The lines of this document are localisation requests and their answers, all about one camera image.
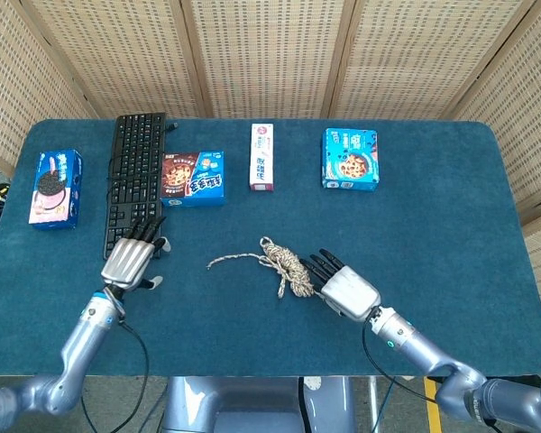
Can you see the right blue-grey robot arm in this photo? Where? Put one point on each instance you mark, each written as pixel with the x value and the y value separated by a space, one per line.
pixel 415 343

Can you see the white pink toothpaste box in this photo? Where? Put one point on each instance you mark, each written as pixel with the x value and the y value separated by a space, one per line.
pixel 261 158

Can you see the blue carpet table cloth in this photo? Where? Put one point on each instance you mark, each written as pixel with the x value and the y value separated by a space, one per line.
pixel 252 338

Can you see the blue brown chocolate cookie box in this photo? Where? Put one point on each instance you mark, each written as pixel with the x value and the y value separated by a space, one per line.
pixel 194 180

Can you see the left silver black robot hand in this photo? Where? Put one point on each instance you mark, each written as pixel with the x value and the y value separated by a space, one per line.
pixel 126 261

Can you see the light blue cookie box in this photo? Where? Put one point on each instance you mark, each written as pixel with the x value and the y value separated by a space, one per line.
pixel 351 162

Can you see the dark blue Oreo box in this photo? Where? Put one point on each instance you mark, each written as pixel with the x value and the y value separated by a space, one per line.
pixel 54 189

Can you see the woven wicker screen panel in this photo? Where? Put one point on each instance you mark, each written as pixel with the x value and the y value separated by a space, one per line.
pixel 523 113
pixel 270 58
pixel 131 58
pixel 415 58
pixel 18 90

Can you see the blue-grey robot torso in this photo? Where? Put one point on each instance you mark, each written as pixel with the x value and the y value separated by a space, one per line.
pixel 252 406

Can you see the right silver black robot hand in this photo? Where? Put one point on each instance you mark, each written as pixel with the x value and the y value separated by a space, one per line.
pixel 349 293

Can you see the black computer keyboard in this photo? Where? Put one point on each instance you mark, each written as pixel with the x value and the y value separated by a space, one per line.
pixel 133 180

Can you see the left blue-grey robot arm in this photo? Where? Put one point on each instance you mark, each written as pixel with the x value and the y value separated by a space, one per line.
pixel 81 343

